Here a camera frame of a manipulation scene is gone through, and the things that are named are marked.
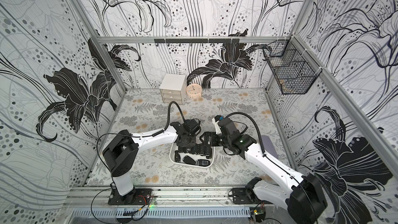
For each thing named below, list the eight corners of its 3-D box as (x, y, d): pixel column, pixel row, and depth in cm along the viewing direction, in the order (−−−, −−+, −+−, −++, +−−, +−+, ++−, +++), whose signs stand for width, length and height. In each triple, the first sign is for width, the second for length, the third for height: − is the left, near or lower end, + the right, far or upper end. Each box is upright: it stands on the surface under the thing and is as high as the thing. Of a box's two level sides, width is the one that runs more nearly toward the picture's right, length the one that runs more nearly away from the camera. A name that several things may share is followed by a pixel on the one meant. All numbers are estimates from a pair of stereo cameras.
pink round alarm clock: (185, 98, 116) (185, 95, 113) (187, 86, 124) (186, 83, 121) (202, 98, 115) (202, 95, 113) (202, 86, 124) (202, 83, 121)
